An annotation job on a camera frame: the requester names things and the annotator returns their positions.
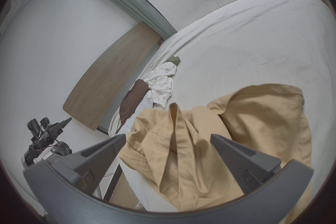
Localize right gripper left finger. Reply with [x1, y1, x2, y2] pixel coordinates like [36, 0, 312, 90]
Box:
[52, 134, 126, 193]

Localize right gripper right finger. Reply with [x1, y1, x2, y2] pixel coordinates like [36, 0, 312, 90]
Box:
[210, 134, 282, 194]

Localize tan shorts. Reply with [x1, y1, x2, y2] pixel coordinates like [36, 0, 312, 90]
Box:
[117, 83, 313, 222]

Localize bed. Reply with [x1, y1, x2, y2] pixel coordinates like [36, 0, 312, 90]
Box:
[63, 0, 336, 213]

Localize brown garment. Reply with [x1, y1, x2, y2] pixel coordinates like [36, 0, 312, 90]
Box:
[119, 80, 150, 126]

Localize white garment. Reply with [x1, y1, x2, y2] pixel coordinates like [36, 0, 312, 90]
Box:
[144, 61, 175, 109]

